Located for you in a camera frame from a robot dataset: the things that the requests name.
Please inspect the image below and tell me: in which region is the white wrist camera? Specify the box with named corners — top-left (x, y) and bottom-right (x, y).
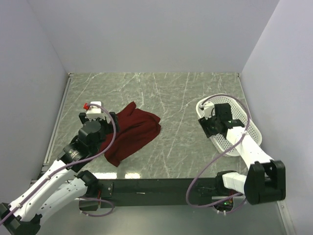
top-left (83, 103), bottom-right (106, 120)
top-left (200, 101), bottom-right (215, 118)

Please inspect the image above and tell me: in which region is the purple cable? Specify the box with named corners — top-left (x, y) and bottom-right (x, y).
top-left (0, 103), bottom-right (117, 225)
top-left (185, 94), bottom-right (250, 216)

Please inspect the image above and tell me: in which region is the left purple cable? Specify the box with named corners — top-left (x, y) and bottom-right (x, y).
top-left (0, 103), bottom-right (117, 225)

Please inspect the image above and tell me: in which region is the aluminium frame rail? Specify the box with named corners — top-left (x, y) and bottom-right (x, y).
top-left (30, 72), bottom-right (73, 184)

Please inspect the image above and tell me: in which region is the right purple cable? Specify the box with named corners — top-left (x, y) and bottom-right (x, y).
top-left (185, 94), bottom-right (250, 216)

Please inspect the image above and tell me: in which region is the white perforated plastic basket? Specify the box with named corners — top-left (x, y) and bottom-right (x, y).
top-left (196, 95), bottom-right (263, 157)

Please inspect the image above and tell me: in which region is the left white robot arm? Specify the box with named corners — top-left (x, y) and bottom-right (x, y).
top-left (0, 112), bottom-right (119, 235)

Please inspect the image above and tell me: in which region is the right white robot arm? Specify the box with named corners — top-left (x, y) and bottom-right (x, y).
top-left (196, 102), bottom-right (286, 205)

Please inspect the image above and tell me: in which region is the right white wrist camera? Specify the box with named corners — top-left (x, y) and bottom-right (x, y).
top-left (200, 101), bottom-right (215, 118)

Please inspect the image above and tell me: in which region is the dark red t-shirt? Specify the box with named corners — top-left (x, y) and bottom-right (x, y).
top-left (104, 102), bottom-right (161, 167)

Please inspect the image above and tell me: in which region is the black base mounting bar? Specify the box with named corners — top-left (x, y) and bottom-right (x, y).
top-left (83, 178), bottom-right (236, 207)

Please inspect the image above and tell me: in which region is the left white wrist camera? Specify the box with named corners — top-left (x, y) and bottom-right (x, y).
top-left (83, 103), bottom-right (106, 120)

